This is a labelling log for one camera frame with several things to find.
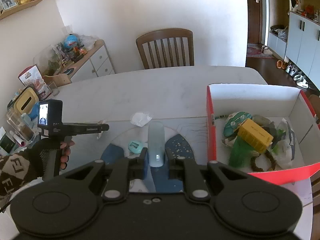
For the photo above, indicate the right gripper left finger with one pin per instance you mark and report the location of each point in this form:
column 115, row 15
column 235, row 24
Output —
column 120, row 174

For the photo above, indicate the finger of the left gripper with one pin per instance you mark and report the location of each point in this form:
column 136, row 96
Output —
column 102, row 128

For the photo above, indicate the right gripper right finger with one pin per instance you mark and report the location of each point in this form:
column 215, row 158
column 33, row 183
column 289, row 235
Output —
column 189, row 173

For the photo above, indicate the light blue glasses case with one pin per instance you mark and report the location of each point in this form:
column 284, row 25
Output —
column 156, row 144

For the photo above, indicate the green round foil packet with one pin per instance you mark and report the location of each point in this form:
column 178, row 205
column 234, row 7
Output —
column 232, row 125

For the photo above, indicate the yellow small box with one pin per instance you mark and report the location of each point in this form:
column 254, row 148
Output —
column 255, row 136

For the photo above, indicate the left forearm patterned sleeve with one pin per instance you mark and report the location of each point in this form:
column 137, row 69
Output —
column 16, row 171

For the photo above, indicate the left hand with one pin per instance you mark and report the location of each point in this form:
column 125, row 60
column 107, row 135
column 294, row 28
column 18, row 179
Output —
column 39, row 154

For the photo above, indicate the teal small sharpener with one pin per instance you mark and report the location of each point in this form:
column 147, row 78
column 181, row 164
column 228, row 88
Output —
column 136, row 147

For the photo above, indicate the blue cloth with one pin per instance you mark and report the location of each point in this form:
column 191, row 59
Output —
column 34, row 112

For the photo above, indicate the white crumpled tissue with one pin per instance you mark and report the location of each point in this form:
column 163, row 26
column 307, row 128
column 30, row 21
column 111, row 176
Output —
column 140, row 119

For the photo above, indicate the yellow tissue box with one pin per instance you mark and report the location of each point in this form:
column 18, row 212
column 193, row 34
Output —
column 25, row 101

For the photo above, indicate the red white paper bag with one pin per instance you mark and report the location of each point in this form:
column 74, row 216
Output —
column 31, row 76

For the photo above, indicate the white sideboard with drawers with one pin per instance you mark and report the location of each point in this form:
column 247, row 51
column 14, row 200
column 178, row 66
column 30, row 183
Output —
column 96, row 63

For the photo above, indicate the blue globe toy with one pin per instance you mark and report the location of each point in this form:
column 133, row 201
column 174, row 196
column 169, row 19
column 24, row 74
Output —
column 70, row 42

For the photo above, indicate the red cardboard box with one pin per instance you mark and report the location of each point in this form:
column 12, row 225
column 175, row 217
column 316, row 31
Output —
column 270, row 132

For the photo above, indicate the wooden chair behind table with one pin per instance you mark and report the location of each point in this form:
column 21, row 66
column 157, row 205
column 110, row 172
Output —
column 172, row 47

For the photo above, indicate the white green plastic packet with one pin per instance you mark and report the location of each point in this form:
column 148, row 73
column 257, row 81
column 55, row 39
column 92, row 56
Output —
column 284, row 149

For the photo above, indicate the red doormat rug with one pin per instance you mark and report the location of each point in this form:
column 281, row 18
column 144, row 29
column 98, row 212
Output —
column 258, row 51

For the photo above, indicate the white sneakers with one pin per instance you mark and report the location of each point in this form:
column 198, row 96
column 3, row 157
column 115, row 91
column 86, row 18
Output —
column 301, row 81

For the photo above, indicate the wooden chair at right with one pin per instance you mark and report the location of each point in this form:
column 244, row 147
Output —
column 315, row 102

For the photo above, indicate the dark wooden door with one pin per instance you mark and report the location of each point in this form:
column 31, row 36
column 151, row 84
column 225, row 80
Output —
column 254, row 21

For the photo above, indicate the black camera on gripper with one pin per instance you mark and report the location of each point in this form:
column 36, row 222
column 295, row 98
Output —
column 50, row 117

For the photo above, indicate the wall shelf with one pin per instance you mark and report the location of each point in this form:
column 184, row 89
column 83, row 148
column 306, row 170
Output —
column 18, row 8

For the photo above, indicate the light blue cabinet wall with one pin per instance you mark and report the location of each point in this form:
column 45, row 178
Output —
column 294, row 35

